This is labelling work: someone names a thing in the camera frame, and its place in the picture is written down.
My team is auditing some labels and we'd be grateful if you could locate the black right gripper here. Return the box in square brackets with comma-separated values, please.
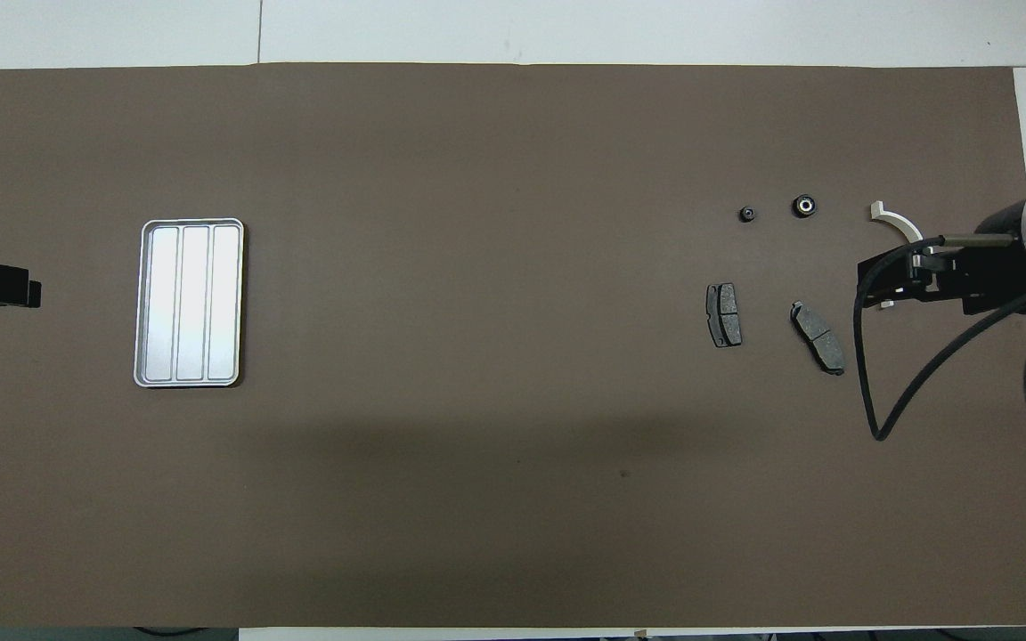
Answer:
[855, 199, 1026, 316]

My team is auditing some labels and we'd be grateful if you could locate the brown table mat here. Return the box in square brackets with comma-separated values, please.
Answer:
[0, 62, 1026, 629]

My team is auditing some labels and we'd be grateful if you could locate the white semicircular plastic bracket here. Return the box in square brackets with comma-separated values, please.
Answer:
[869, 200, 925, 311]

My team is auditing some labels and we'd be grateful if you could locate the rectangular dark brake pad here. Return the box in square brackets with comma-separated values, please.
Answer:
[705, 283, 743, 348]

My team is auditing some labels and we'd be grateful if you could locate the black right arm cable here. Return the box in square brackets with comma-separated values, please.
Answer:
[851, 233, 1026, 442]

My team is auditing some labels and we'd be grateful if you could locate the silver metal tray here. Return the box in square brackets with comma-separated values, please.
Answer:
[133, 218, 245, 389]

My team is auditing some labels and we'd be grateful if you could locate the curved dark brake pad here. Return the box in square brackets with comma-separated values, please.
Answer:
[789, 301, 846, 377]

